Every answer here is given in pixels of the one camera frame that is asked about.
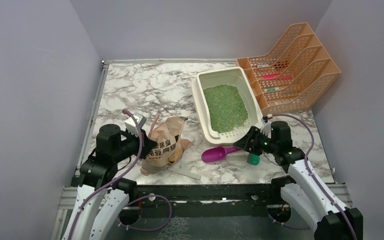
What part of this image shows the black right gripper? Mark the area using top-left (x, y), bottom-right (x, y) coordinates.
top-left (233, 125), bottom-right (279, 156)

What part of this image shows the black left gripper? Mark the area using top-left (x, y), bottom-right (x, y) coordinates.
top-left (113, 126), bottom-right (158, 162)

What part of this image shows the magenta plastic litter scoop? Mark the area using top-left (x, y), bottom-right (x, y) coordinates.
top-left (201, 146), bottom-right (241, 163)

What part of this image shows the orange cat litter bag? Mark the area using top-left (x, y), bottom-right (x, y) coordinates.
top-left (140, 116), bottom-right (193, 176)

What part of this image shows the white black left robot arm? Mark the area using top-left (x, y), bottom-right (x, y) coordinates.
top-left (61, 121), bottom-right (157, 240)

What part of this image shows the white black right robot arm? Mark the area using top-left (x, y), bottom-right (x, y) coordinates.
top-left (233, 121), bottom-right (364, 240)

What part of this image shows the small green box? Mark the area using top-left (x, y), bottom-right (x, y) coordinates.
top-left (246, 153), bottom-right (260, 166)

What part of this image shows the white plastic litter box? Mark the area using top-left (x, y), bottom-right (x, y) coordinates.
top-left (191, 66), bottom-right (263, 145)

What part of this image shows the green cat litter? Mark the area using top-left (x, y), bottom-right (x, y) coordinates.
top-left (203, 84), bottom-right (249, 133)

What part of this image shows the green marker pen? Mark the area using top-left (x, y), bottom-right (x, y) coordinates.
top-left (264, 87), bottom-right (281, 92)

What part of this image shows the pink marker pen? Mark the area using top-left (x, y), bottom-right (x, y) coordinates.
top-left (262, 74), bottom-right (292, 80)

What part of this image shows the white marker pen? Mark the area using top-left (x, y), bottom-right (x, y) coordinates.
top-left (257, 64), bottom-right (269, 68)

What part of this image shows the orange mesh file organizer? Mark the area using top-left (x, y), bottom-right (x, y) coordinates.
top-left (236, 22), bottom-right (341, 115)

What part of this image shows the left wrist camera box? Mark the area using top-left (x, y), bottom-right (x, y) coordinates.
top-left (124, 113), bottom-right (147, 136)

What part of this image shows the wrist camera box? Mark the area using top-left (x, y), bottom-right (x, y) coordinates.
top-left (124, 113), bottom-right (147, 136)
top-left (260, 113), bottom-right (273, 137)

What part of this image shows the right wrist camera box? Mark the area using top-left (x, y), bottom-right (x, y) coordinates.
top-left (260, 113), bottom-right (273, 137)

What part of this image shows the black metal base rail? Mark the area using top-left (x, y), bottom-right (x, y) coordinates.
top-left (127, 183), bottom-right (290, 211)

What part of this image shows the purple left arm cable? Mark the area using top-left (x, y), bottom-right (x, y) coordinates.
top-left (66, 109), bottom-right (173, 240)

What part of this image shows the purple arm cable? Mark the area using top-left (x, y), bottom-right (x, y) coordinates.
top-left (66, 109), bottom-right (173, 240)
top-left (267, 113), bottom-right (359, 240)

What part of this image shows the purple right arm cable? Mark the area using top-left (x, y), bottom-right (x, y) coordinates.
top-left (267, 113), bottom-right (359, 240)

